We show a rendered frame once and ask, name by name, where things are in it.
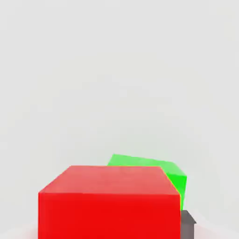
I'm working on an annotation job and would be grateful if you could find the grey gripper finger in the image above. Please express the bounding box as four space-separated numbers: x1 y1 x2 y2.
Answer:
180 209 210 239

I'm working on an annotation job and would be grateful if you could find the small red cube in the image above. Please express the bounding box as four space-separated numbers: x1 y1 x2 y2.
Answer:
37 165 182 239

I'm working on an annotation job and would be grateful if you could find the small green cube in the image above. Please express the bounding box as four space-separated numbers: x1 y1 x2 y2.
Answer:
106 153 188 211

